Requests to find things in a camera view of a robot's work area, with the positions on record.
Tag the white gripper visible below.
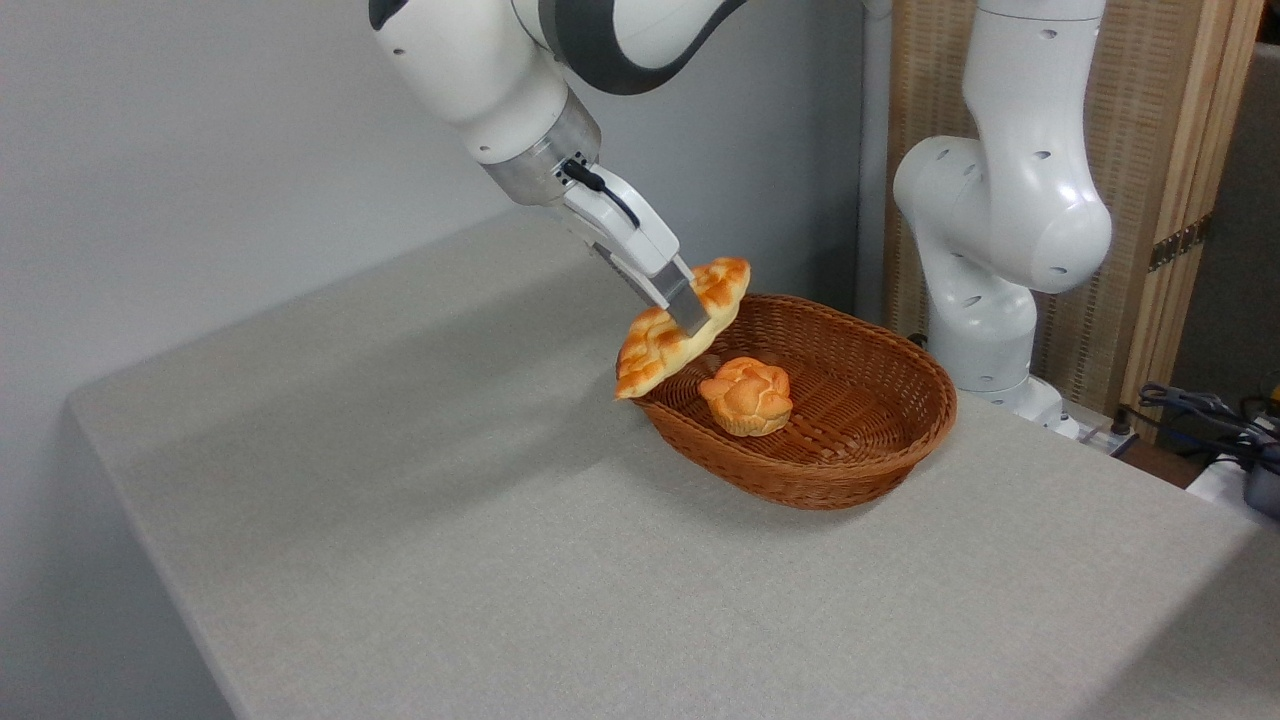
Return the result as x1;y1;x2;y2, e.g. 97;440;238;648
560;165;712;337

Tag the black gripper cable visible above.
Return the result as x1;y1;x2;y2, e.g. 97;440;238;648
561;159;642;230

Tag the round bread bun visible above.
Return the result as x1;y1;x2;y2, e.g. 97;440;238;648
698;357;794;438

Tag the long braided bread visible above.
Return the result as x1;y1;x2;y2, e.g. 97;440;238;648
614;257;752;401

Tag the metal screen hinge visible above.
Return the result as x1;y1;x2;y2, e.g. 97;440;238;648
1148;214;1214;272

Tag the brown wicker basket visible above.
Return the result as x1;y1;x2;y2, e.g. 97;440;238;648
632;293;958;511

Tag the dark cable bundle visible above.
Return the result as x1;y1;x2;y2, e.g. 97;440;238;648
1120;383;1280;466

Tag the grey tablecloth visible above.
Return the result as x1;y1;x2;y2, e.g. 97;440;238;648
65;205;1280;720

